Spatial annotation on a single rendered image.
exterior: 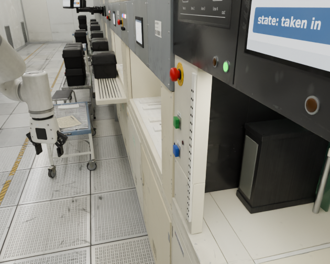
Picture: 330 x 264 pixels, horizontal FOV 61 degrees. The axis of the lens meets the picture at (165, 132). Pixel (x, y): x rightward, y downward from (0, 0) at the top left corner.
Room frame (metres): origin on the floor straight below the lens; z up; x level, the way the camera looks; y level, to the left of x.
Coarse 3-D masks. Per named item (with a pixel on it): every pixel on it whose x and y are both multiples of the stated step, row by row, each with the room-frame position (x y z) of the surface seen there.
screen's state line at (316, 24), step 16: (256, 16) 0.43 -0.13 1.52; (272, 16) 0.39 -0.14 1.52; (288, 16) 0.36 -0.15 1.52; (304, 16) 0.33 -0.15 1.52; (320, 16) 0.31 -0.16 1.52; (256, 32) 0.42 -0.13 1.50; (272, 32) 0.38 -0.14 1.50; (288, 32) 0.35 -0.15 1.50; (304, 32) 0.33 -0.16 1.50; (320, 32) 0.30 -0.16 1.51
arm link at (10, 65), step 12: (0, 36) 0.80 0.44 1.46; (0, 48) 0.78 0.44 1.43; (12, 48) 0.83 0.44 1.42; (0, 60) 0.79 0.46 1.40; (12, 60) 0.82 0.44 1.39; (0, 72) 0.81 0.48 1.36; (12, 72) 0.82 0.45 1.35; (24, 72) 0.86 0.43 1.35; (0, 84) 0.88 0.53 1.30; (12, 84) 0.95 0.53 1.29; (12, 96) 0.94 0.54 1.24
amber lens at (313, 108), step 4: (312, 96) 0.29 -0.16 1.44; (308, 100) 0.30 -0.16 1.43; (312, 100) 0.29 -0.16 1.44; (316, 100) 0.29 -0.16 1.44; (308, 104) 0.30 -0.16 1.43; (312, 104) 0.29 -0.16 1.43; (316, 104) 0.29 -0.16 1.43; (308, 108) 0.29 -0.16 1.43; (312, 108) 0.29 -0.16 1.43; (316, 108) 0.28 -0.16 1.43; (308, 112) 0.29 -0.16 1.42; (312, 112) 0.29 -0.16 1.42; (316, 112) 0.28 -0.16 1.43
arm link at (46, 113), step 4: (52, 108) 0.97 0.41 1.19; (28, 112) 0.96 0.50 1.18; (32, 112) 0.93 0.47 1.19; (36, 112) 0.92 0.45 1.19; (40, 112) 0.93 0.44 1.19; (44, 112) 0.93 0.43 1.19; (48, 112) 0.94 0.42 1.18; (52, 112) 0.96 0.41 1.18; (32, 116) 0.93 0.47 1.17; (36, 116) 0.92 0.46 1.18; (40, 116) 0.93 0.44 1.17; (44, 116) 0.93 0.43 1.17; (48, 116) 0.95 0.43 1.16
